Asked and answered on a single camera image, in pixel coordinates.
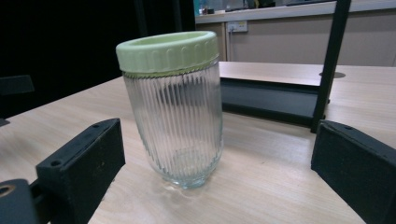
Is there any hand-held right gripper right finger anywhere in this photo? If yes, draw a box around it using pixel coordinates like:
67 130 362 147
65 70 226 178
310 119 396 224

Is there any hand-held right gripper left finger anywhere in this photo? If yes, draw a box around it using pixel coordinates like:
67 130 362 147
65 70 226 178
35 118 126 224

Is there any ribbed glass jar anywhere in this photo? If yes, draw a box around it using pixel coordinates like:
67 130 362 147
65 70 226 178
122 59 224 189

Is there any pale green jar lid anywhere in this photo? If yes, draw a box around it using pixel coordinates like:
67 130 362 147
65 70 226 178
115 30 219 78

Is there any black curtain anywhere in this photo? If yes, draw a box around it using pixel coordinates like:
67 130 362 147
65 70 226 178
0 0 196 119

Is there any grey counter with shelf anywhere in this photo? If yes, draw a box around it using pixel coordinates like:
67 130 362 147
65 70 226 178
194 0 396 67

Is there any black metal stand post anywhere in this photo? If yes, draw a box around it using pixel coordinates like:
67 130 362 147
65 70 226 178
310 0 353 134

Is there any white wall socket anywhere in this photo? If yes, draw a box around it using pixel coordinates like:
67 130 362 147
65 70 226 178
226 20 248 34

